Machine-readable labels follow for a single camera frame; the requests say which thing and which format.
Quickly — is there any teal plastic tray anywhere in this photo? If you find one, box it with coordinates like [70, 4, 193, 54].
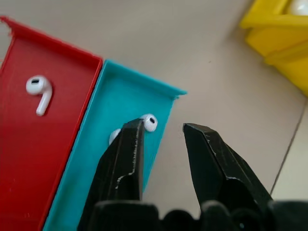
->
[42, 59, 188, 231]

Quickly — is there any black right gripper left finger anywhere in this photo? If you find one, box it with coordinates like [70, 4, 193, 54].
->
[77, 117, 145, 231]

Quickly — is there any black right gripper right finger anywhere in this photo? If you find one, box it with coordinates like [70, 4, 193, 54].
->
[182, 123, 274, 218]

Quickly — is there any white earbud case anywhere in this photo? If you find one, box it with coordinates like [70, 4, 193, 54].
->
[286, 0, 308, 15]

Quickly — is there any white earbud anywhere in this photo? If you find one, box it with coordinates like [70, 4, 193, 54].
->
[108, 113, 159, 146]
[26, 75, 52, 116]

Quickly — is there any red plastic tray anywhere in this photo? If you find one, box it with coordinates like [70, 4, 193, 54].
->
[0, 16, 103, 231]

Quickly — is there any yellow plastic bin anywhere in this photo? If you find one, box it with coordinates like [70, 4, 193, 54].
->
[239, 0, 308, 98]

